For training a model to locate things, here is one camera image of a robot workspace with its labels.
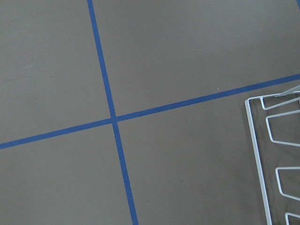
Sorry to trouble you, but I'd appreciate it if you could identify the white wire cup holder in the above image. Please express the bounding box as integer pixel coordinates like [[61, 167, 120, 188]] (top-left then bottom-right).
[[245, 86, 300, 225]]

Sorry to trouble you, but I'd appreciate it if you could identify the brown paper table cover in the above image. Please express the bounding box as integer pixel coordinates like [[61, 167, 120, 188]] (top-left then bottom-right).
[[0, 0, 300, 225]]

